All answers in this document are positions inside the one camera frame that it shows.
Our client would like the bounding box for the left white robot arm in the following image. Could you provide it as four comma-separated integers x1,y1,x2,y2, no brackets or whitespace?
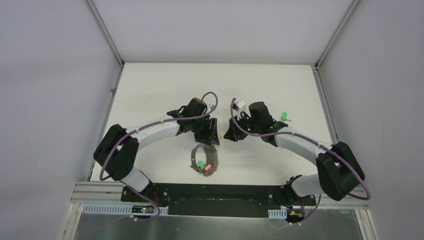
93,97,220,203

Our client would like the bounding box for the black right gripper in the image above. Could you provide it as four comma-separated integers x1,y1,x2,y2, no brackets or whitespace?
223,112,261,142

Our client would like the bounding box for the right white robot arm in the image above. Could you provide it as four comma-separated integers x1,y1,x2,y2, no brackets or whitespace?
224,98,371,206

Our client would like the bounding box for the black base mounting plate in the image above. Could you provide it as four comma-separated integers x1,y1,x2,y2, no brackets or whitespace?
121,182,317,219

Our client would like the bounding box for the green tagged key on plate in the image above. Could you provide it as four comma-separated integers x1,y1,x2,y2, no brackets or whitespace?
197,160,205,169

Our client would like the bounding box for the white cable duct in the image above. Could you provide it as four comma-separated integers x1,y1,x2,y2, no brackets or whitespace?
267,209,288,219
81,203,169,216

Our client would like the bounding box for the loose green tagged key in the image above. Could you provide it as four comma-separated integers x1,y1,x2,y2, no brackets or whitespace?
280,112,292,122

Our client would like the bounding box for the left white cable duct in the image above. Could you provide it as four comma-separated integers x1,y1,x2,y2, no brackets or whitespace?
81,203,169,216

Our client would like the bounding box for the grey perforated key organizer plate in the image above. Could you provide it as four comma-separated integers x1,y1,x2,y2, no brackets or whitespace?
190,143,219,177

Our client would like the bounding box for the right white cable duct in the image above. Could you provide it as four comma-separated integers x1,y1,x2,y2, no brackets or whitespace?
267,209,288,219

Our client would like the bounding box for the red tagged key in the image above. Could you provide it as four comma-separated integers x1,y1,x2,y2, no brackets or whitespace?
202,163,214,173

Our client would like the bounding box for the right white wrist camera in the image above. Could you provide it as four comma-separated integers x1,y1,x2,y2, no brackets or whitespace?
232,98,247,113

